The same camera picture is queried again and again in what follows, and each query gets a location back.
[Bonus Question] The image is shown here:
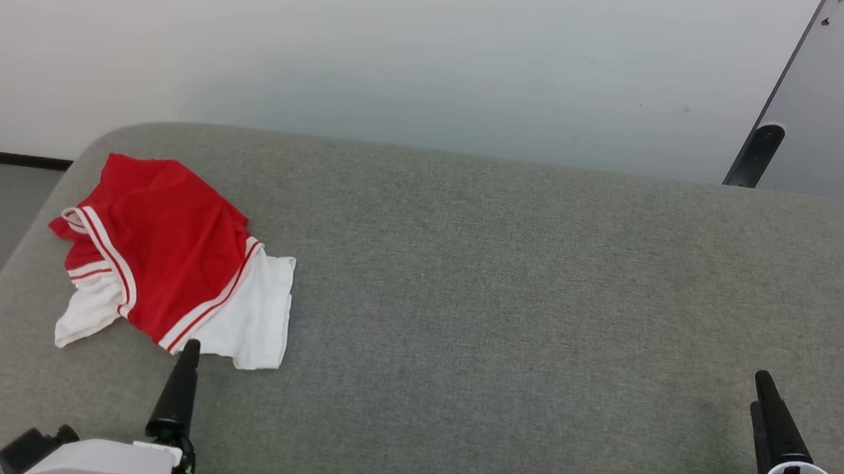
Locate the red and white T-shirt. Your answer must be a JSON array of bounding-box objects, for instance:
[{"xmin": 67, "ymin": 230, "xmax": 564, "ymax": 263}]
[{"xmin": 38, "ymin": 149, "xmax": 305, "ymax": 374}]

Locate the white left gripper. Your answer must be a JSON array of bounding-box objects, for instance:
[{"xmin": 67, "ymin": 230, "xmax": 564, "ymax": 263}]
[{"xmin": 22, "ymin": 326, "xmax": 228, "ymax": 474}]

